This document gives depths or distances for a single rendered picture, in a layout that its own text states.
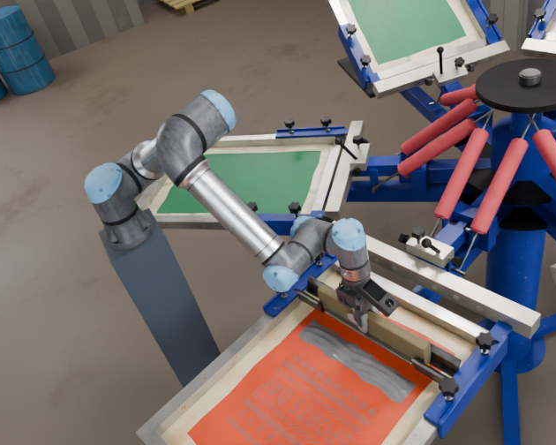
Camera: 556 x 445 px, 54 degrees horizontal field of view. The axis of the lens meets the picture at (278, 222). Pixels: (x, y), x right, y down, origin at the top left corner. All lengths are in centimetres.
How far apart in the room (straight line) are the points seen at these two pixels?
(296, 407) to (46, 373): 206
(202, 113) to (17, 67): 559
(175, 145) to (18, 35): 557
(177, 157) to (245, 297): 192
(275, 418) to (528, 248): 115
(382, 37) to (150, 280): 144
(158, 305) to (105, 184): 47
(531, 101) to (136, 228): 122
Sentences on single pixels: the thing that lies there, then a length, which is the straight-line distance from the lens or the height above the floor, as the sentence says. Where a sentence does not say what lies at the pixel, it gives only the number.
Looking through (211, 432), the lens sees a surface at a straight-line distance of 151.
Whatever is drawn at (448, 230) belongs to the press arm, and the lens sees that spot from 173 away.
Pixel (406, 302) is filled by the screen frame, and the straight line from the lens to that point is 160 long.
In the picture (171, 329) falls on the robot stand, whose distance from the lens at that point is 195.
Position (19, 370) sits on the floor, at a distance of 343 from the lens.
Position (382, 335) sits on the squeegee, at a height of 102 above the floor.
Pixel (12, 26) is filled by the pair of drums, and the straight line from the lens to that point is 674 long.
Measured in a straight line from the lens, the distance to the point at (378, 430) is 142.
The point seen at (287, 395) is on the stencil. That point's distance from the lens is 151.
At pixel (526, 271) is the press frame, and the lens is 225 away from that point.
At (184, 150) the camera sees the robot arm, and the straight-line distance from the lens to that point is 126.
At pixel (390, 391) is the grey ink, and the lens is 147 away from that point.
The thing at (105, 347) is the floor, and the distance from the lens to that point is 323.
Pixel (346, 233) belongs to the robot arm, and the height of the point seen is 136.
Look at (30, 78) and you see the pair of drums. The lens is 687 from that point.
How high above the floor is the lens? 221
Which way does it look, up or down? 39 degrees down
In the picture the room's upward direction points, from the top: 16 degrees counter-clockwise
